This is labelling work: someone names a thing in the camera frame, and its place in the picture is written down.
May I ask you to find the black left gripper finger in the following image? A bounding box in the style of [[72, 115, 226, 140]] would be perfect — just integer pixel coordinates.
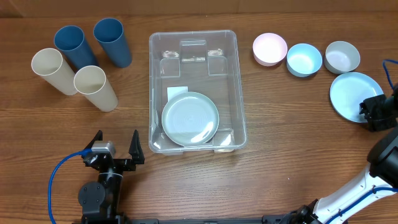
[[85, 130, 103, 149], [129, 129, 145, 164]]

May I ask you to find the light blue plate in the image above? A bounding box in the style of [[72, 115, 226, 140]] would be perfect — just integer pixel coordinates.
[[330, 72, 384, 123]]

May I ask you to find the cream cup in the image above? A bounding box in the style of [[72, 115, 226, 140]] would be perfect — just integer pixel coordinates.
[[31, 48, 78, 96], [73, 65, 119, 112]]

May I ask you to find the grey-green plate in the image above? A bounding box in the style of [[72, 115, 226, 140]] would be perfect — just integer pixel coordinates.
[[162, 91, 220, 147]]

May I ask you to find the grey bowl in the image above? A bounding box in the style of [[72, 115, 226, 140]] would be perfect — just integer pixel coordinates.
[[324, 41, 361, 75]]

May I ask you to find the light blue bowl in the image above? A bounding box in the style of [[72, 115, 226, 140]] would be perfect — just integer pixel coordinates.
[[286, 43, 323, 78]]

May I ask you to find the pink bowl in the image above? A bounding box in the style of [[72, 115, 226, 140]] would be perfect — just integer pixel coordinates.
[[252, 33, 288, 67]]

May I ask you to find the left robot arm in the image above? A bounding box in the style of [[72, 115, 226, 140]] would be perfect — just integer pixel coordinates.
[[78, 130, 145, 224]]

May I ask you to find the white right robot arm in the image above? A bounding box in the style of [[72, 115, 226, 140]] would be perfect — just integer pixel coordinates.
[[279, 88, 397, 224]]

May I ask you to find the white label in bin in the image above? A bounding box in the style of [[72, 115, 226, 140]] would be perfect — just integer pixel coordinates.
[[167, 86, 188, 101]]

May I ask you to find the blue cup left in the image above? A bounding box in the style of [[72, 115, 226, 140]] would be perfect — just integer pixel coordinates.
[[53, 26, 98, 70]]

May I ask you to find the blue cup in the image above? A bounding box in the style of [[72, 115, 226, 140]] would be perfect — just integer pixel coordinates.
[[53, 26, 98, 70], [93, 17, 132, 68]]

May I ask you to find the blue cup right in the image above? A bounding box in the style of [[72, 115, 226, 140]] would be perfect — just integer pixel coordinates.
[[93, 17, 132, 68]]

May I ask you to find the clear plastic storage bin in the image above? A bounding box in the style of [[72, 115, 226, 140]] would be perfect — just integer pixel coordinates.
[[149, 30, 247, 155]]

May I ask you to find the left blue cable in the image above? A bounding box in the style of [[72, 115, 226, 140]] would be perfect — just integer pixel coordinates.
[[47, 149, 93, 224]]

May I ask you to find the blue cable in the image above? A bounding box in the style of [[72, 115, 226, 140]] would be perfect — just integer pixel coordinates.
[[323, 58, 398, 224], [47, 149, 93, 224]]

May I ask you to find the right blue cable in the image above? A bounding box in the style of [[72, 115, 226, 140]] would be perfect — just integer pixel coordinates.
[[323, 58, 398, 224]]

